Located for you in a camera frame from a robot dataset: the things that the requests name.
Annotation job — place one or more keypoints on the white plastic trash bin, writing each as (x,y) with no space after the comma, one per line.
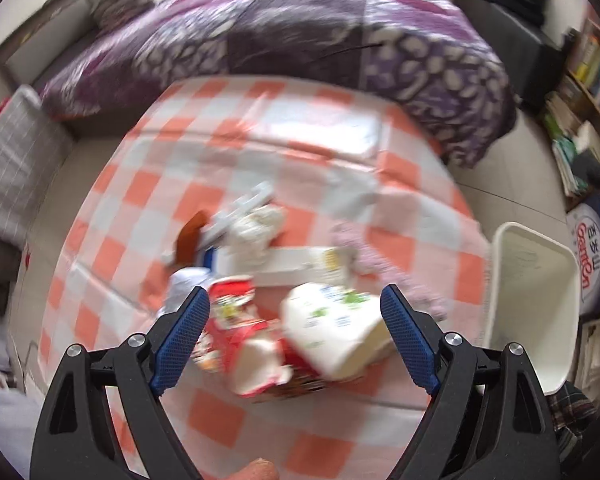
(534,300)

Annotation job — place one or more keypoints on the white tissue ball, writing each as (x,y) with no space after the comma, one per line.
(250,236)

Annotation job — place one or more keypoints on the long white cardboard box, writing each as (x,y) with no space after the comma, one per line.
(289,266)

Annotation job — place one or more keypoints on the red instant noodle wrapper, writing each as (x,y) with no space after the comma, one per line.
(250,353)

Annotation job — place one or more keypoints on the grey grid fabric cover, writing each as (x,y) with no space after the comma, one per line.
(32,149)

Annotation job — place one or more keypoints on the orange brown peel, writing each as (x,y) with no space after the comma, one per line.
(186,243)

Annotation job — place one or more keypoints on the blue Ganten water carton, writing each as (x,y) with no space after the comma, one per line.
(584,226)

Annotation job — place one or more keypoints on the orange checkered tablecloth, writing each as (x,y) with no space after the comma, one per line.
(329,158)

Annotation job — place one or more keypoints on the pink lilac fuzzy cloth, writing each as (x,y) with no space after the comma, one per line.
(368,261)

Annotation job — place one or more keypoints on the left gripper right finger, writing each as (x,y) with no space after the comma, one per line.
(487,417)

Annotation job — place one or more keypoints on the blue white small box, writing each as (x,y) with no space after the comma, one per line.
(207,258)

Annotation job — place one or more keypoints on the operator hand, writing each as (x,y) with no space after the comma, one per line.
(258,469)

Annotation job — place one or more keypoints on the wooden bookshelf with books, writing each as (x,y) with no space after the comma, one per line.
(571,116)

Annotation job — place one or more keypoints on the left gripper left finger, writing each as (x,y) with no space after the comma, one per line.
(75,437)

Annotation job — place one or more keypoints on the purple patterned bed blanket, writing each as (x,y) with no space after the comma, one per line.
(423,55)

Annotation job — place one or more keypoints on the dark low bench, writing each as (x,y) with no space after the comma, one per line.
(533,61)

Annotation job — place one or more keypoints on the white foam notched strip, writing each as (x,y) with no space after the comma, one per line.
(219,223)

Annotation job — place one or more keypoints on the dark bed headboard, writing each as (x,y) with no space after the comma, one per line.
(28,52)

